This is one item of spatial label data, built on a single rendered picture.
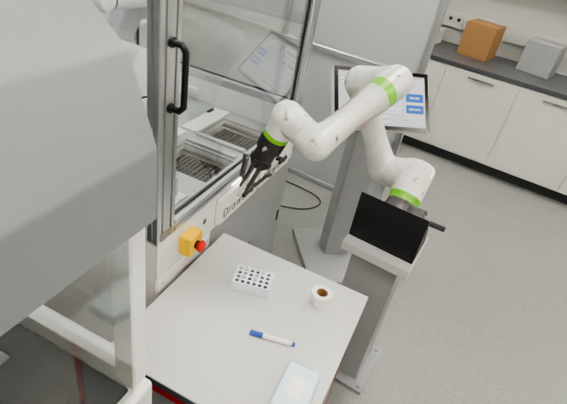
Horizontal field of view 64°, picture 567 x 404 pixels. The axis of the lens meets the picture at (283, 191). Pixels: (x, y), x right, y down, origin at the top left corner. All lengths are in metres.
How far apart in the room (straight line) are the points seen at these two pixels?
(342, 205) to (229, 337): 1.45
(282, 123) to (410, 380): 1.52
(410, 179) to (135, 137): 1.31
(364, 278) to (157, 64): 1.22
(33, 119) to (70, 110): 0.05
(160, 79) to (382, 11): 2.16
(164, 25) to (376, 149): 1.08
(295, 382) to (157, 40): 0.91
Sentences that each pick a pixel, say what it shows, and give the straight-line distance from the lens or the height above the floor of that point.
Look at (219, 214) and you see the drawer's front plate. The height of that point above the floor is 0.87.
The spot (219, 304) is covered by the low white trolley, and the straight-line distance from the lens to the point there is 1.48.
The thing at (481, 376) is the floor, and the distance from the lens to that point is 2.68.
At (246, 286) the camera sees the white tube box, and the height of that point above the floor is 0.79.
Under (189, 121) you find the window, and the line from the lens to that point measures 1.32.
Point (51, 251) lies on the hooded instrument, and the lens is 0.64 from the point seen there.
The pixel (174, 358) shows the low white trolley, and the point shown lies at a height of 0.76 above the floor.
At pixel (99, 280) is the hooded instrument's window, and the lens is 0.78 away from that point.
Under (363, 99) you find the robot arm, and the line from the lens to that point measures 1.55.
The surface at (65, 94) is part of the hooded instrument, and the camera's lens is 0.62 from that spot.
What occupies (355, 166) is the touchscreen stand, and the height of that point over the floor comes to 0.68.
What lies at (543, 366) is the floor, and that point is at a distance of 2.94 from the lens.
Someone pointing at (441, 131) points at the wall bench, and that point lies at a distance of 4.51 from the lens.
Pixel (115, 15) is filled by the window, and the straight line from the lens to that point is 1.19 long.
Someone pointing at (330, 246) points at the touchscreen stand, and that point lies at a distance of 2.85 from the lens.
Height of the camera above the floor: 1.85
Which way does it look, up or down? 33 degrees down
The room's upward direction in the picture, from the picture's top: 11 degrees clockwise
